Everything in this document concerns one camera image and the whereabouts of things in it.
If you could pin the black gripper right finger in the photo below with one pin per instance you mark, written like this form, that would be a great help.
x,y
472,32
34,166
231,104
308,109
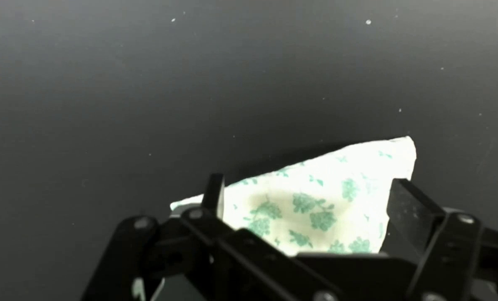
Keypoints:
x,y
413,211

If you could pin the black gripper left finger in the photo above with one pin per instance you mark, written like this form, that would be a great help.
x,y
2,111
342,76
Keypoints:
x,y
216,193

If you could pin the white cloth green floral print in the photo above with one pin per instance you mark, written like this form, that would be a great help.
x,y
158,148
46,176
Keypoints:
x,y
316,201

